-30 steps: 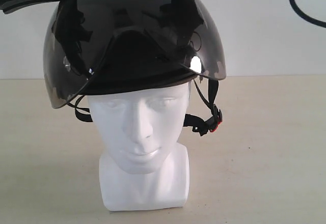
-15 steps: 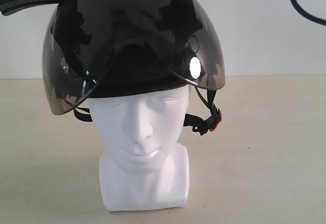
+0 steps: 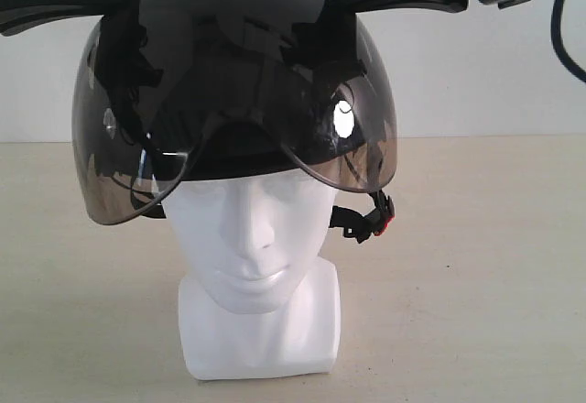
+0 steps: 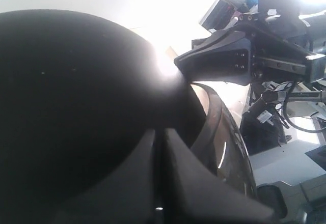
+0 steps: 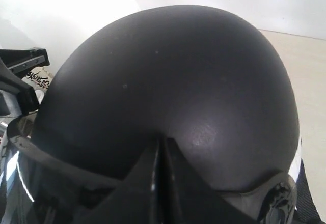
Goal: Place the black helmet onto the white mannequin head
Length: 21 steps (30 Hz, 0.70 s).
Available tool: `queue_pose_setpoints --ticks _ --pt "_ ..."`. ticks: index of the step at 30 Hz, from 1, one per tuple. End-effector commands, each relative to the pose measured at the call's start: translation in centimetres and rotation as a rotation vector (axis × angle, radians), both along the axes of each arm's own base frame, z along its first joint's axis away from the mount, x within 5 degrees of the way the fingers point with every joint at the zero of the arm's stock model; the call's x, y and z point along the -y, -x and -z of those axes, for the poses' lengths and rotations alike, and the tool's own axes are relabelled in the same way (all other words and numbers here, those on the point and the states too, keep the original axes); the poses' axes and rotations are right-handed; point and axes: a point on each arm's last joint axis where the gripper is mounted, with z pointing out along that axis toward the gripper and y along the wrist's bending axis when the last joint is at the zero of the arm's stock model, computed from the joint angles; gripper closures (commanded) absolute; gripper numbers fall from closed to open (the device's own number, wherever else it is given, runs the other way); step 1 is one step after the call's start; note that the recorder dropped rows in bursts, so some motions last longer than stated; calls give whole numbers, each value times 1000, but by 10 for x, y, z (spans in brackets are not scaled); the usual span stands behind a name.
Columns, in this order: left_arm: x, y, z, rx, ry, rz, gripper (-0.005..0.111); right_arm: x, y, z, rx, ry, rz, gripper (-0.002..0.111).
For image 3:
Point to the black helmet with tinted visor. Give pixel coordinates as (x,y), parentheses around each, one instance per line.
(169,91)

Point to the white mannequin head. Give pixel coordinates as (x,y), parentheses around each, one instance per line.
(257,300)

